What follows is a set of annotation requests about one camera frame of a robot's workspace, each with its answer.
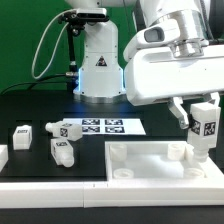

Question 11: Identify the marker tag sheet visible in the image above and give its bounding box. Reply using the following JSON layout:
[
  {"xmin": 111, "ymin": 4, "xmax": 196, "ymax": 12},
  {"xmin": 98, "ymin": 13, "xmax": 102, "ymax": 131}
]
[{"xmin": 64, "ymin": 118, "xmax": 146, "ymax": 135}]

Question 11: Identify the white front fence bar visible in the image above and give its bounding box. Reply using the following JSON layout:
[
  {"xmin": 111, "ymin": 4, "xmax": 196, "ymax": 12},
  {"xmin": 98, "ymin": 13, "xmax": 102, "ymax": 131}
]
[{"xmin": 0, "ymin": 180, "xmax": 224, "ymax": 209}]

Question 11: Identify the white square tabletop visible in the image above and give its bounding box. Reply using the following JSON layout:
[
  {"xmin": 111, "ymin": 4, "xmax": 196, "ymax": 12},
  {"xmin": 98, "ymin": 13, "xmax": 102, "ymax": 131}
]
[{"xmin": 105, "ymin": 141, "xmax": 224, "ymax": 181}]

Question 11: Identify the white left fence piece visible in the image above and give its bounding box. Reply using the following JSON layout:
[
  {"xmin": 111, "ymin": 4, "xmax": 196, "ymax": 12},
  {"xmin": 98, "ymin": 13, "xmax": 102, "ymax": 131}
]
[{"xmin": 0, "ymin": 145, "xmax": 8, "ymax": 172}]

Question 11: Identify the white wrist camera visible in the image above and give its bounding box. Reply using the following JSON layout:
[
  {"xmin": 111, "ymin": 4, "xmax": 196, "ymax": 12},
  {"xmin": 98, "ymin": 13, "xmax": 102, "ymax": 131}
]
[{"xmin": 123, "ymin": 19, "xmax": 180, "ymax": 62}]

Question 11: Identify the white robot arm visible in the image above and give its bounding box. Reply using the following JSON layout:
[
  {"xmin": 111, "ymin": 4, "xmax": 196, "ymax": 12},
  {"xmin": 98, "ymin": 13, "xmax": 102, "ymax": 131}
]
[{"xmin": 65, "ymin": 0, "xmax": 224, "ymax": 128}]

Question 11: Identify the black cable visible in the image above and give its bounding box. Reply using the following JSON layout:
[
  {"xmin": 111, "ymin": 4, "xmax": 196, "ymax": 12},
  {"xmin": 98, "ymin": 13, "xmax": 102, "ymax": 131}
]
[{"xmin": 0, "ymin": 73, "xmax": 79, "ymax": 96}]

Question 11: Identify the grey cable loop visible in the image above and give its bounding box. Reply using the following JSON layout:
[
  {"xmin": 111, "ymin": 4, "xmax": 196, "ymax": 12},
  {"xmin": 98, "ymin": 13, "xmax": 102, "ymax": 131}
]
[{"xmin": 30, "ymin": 9, "xmax": 72, "ymax": 81}]

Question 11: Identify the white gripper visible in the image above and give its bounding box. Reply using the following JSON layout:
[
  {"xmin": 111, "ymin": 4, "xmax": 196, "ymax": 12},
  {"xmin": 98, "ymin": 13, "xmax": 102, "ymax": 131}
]
[{"xmin": 124, "ymin": 45, "xmax": 224, "ymax": 129}]

